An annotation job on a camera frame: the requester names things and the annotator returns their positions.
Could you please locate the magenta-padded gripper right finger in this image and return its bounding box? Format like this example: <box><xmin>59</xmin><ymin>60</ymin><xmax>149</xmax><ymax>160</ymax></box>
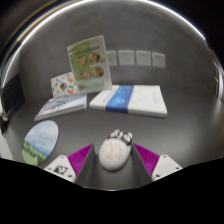
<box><xmin>130</xmin><ymin>143</ymin><xmax>184</xmax><ymax>188</ymax></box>

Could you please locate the green food menu sheet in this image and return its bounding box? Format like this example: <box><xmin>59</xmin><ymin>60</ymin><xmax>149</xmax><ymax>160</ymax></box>
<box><xmin>66</xmin><ymin>34</ymin><xmax>113</xmax><ymax>94</ymax></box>

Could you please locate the white panda-print computer mouse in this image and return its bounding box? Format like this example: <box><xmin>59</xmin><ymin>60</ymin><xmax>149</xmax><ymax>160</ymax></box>
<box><xmin>98</xmin><ymin>129</ymin><xmax>134</xmax><ymax>172</ymax></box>

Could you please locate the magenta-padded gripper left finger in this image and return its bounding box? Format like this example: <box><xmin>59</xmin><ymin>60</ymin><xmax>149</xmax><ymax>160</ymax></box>
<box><xmin>43</xmin><ymin>143</ymin><xmax>98</xmax><ymax>187</ymax></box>

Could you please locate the white wall socket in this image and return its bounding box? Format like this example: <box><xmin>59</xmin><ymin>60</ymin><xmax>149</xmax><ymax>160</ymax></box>
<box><xmin>105</xmin><ymin>50</ymin><xmax>118</xmax><ymax>67</ymax></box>
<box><xmin>118</xmin><ymin>49</ymin><xmax>135</xmax><ymax>66</ymax></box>
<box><xmin>135</xmin><ymin>50</ymin><xmax>153</xmax><ymax>67</ymax></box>
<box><xmin>152</xmin><ymin>52</ymin><xmax>166</xmax><ymax>69</ymax></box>

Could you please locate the white book with blue band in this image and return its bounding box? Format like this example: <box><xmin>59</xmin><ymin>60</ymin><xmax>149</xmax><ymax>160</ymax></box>
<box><xmin>88</xmin><ymin>84</ymin><xmax>168</xmax><ymax>119</ymax></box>

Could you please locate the white sticker sheet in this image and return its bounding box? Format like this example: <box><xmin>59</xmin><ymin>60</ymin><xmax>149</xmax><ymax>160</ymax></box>
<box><xmin>50</xmin><ymin>71</ymin><xmax>79</xmax><ymax>99</ymax></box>

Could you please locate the round landscape-print mouse pad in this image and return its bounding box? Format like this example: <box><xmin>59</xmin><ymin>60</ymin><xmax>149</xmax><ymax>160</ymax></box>
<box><xmin>21</xmin><ymin>119</ymin><xmax>60</xmax><ymax>167</ymax></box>

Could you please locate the grey building-cover book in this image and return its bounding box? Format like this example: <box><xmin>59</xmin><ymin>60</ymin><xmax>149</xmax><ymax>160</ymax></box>
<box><xmin>34</xmin><ymin>92</ymin><xmax>88</xmax><ymax>122</ymax></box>

